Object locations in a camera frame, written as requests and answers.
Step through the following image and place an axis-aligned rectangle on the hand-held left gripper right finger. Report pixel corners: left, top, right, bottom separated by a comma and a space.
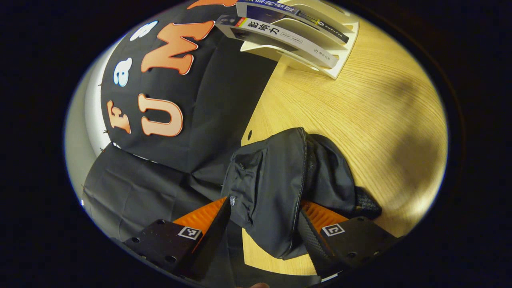
298, 200, 401, 279

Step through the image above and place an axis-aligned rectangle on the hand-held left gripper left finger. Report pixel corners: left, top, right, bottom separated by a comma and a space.
122, 196, 232, 282

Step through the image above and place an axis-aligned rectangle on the black schoolbag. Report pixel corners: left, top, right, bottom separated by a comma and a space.
221, 127, 382, 260

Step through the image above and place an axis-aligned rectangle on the white bookshelf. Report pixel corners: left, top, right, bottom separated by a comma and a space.
240, 0, 360, 80

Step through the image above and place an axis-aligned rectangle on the portrait cover book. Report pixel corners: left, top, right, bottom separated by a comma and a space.
215, 15, 340, 69

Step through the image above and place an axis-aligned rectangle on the blue cover book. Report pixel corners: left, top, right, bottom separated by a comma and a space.
236, 0, 350, 44

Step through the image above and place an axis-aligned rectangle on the black backdrop cloth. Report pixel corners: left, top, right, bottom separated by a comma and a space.
82, 0, 280, 256

